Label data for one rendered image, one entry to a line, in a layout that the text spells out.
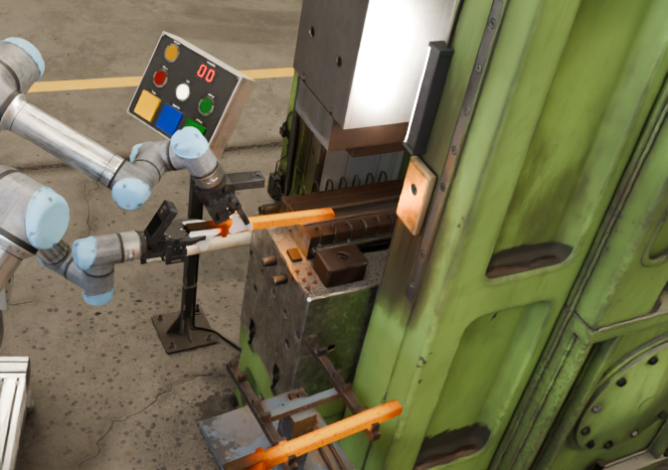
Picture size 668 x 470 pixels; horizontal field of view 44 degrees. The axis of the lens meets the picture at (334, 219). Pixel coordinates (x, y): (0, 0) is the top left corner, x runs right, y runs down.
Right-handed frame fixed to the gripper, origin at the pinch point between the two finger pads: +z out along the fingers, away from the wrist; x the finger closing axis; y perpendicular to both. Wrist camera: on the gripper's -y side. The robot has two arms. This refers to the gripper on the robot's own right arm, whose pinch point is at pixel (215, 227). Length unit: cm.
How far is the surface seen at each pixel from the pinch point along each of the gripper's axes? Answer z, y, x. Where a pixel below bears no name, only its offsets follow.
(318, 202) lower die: 33.3, 2.3, -6.2
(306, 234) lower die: 24.3, 2.9, 5.4
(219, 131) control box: 15.0, -2.8, -39.0
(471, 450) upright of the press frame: 73, 66, 46
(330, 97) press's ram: 23.7, -38.9, 5.0
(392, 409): 21, 9, 62
